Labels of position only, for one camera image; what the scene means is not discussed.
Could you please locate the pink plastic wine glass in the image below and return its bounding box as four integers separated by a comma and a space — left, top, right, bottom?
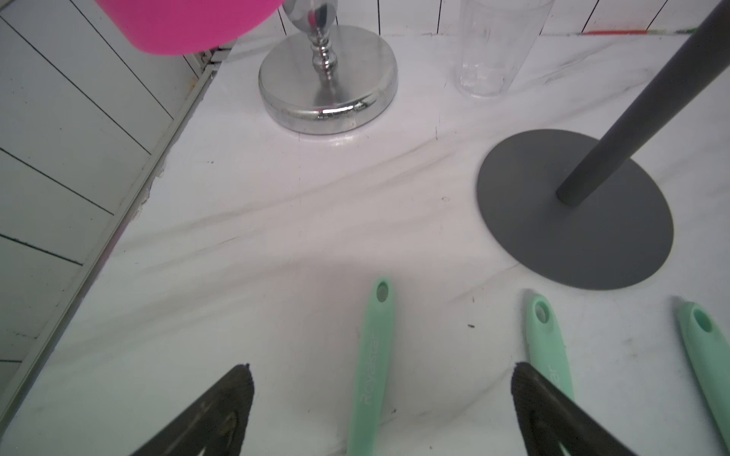
97, 0, 282, 56

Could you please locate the beige spatula green handle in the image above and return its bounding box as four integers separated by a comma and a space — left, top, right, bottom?
677, 302, 729, 448

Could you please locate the chrome glass holder stand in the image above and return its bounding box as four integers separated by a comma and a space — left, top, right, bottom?
258, 1, 398, 135

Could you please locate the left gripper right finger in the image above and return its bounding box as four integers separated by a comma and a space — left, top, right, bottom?
511, 362, 633, 455

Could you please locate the grey utensil rack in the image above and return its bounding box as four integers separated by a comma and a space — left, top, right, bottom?
476, 2, 729, 291

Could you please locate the clear glass cup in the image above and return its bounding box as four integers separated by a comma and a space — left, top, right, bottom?
457, 0, 554, 97

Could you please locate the beige spoon green handle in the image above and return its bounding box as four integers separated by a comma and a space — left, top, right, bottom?
346, 279, 395, 455

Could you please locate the grey spatula green handle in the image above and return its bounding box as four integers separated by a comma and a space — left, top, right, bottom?
526, 294, 574, 399

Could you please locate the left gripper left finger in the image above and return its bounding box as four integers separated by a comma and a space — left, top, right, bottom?
134, 364, 255, 455

